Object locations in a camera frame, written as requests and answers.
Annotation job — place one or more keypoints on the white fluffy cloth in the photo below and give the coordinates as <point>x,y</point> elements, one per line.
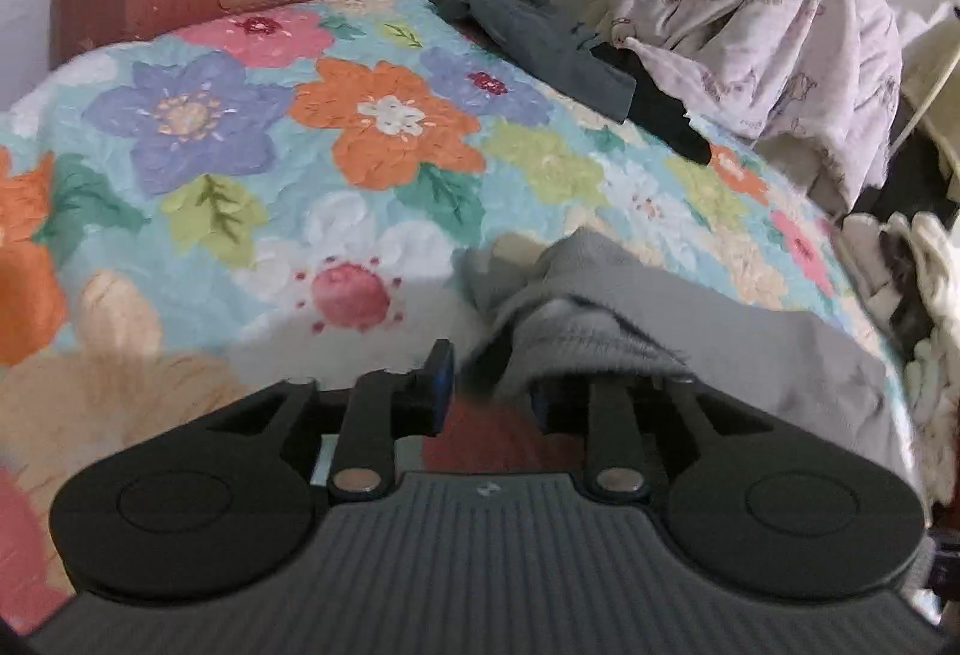
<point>934,265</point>

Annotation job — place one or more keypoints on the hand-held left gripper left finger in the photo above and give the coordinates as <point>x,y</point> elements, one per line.
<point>444,385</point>

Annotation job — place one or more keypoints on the grey sweater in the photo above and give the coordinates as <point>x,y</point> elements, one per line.
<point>675,302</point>

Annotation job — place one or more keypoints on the black garment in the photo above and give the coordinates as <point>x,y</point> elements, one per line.
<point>660,100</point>

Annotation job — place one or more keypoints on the floral blanket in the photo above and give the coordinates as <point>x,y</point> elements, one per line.
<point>300,190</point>

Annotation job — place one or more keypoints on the pale pink printed robe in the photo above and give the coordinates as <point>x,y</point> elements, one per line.
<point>750,10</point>

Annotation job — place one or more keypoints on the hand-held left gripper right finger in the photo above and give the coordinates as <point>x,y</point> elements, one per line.
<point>615,430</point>

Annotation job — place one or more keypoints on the dark grey pants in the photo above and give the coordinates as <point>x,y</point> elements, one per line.
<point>525,33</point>

